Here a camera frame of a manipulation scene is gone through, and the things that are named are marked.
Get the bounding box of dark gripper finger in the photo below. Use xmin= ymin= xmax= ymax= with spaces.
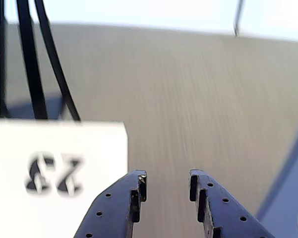
xmin=73 ymin=170 xmax=148 ymax=238
xmin=189 ymin=169 xmax=276 ymax=238

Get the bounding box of white box with black digits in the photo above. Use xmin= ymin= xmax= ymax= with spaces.
xmin=0 ymin=118 xmax=128 ymax=238

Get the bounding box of thin metal rod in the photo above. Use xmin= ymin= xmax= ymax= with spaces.
xmin=233 ymin=0 xmax=246 ymax=37

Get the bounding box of black cable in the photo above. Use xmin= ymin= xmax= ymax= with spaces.
xmin=0 ymin=0 xmax=10 ymax=119
xmin=34 ymin=0 xmax=81 ymax=122
xmin=16 ymin=0 xmax=49 ymax=120

